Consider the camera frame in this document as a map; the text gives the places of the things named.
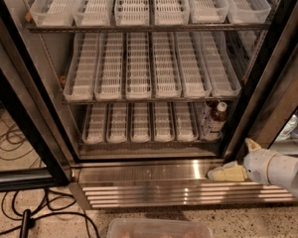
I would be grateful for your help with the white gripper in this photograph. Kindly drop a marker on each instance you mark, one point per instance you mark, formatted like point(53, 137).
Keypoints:
point(256, 168)

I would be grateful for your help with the brown bottle with white cap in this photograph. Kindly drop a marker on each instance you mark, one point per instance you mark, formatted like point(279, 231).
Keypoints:
point(214, 122)

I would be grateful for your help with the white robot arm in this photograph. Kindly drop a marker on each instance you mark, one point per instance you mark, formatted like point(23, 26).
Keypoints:
point(283, 172)

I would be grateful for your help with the shelf tray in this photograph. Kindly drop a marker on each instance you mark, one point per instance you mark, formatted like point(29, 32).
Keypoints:
point(52, 13)
point(195, 80)
point(208, 11)
point(166, 74)
point(140, 124)
point(131, 12)
point(117, 123)
point(186, 128)
point(248, 11)
point(94, 126)
point(163, 125)
point(92, 12)
point(108, 84)
point(199, 107)
point(79, 83)
point(221, 73)
point(138, 74)
point(171, 12)

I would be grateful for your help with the white bottle behind glass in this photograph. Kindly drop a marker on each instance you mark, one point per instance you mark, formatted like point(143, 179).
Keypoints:
point(287, 129)

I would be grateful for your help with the stainless steel fridge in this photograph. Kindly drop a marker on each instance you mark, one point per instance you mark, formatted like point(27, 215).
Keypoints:
point(133, 103)

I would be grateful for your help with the open glass fridge door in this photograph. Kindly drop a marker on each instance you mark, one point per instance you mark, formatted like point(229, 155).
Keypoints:
point(28, 110)

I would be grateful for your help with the clear plastic container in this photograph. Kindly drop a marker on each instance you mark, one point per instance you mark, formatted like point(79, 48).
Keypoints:
point(156, 228)

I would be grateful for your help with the black cable plug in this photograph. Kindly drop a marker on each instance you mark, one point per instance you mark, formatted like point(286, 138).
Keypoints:
point(27, 224)

